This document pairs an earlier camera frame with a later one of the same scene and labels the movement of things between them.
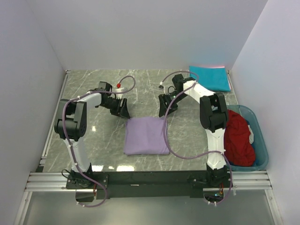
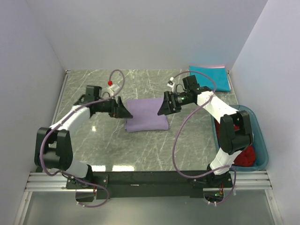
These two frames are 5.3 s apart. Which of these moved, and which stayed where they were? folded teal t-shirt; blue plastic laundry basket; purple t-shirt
Moved: purple t-shirt
Stayed: blue plastic laundry basket; folded teal t-shirt
